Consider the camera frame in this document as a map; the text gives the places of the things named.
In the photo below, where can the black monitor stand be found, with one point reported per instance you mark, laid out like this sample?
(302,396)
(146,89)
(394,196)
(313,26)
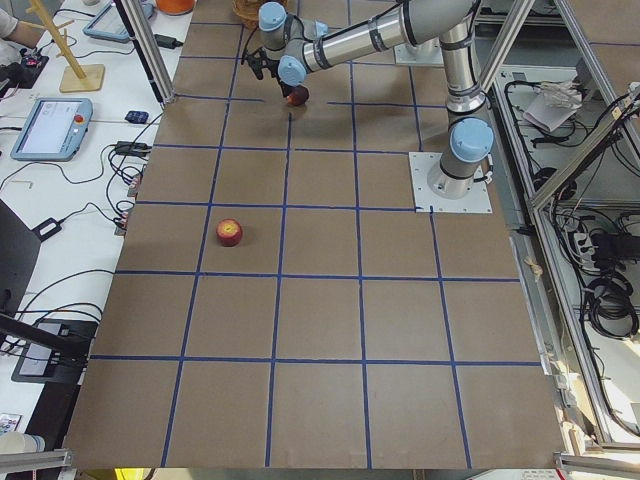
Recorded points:
(48,344)

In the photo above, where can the small blue device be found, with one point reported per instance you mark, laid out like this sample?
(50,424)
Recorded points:
(137,117)

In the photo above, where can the wooden mug stand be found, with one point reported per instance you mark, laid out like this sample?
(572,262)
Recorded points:
(76,78)

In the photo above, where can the dark red apple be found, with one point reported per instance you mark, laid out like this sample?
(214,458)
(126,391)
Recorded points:
(298,96)

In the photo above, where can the wicker basket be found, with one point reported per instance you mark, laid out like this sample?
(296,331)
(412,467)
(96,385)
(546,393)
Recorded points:
(247,11)

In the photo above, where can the black power adapter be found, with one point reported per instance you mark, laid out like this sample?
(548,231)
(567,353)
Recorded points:
(47,228)

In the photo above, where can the teach pendant tablet far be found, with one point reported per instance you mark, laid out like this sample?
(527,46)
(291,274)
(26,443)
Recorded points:
(107,25)

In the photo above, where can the orange container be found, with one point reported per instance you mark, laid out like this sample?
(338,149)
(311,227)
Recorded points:
(175,7)

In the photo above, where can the teach pendant tablet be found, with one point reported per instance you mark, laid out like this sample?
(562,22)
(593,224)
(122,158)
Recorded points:
(54,130)
(107,25)

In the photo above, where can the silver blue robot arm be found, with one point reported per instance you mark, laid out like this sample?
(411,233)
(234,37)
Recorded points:
(292,48)

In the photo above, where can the red yellow apple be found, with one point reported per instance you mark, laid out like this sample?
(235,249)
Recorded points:
(229,232)

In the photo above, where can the crumpled white paper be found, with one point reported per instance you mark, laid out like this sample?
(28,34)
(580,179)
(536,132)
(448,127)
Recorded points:
(555,103)

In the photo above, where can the teach pendant tablet near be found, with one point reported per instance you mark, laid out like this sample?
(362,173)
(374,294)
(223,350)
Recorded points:
(54,130)

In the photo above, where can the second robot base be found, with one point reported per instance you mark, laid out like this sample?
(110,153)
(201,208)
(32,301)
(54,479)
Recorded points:
(427,54)

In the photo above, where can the aluminium frame post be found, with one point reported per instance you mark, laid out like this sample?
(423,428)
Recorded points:
(144,42)

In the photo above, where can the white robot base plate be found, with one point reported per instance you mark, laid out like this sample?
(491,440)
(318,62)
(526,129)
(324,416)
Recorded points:
(435,192)

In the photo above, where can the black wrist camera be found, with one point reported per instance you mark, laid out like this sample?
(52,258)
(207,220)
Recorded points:
(258,62)

